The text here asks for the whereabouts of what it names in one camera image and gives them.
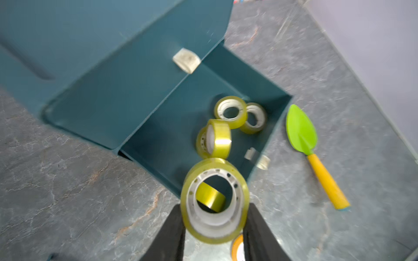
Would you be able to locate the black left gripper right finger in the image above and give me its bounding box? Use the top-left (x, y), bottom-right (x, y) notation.
top-left (243, 203), bottom-right (291, 261)

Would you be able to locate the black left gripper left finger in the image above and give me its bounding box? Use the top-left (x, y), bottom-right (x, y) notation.
top-left (140, 204), bottom-right (186, 261)

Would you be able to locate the yellow-green tape roll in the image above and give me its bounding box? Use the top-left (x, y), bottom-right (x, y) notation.
top-left (239, 103), bottom-right (267, 134)
top-left (196, 119), bottom-right (232, 159)
top-left (196, 182), bottom-right (226, 213)
top-left (214, 96), bottom-right (248, 129)
top-left (180, 158), bottom-right (250, 244)

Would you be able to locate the teal drawer cabinet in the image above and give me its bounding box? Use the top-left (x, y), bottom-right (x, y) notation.
top-left (1, 1), bottom-right (292, 195)

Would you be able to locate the orange tape roll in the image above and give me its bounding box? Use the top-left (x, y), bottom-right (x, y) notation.
top-left (231, 234), bottom-right (246, 261)

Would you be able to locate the green toy shovel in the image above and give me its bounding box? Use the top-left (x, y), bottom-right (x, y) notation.
top-left (286, 104), bottom-right (351, 210)

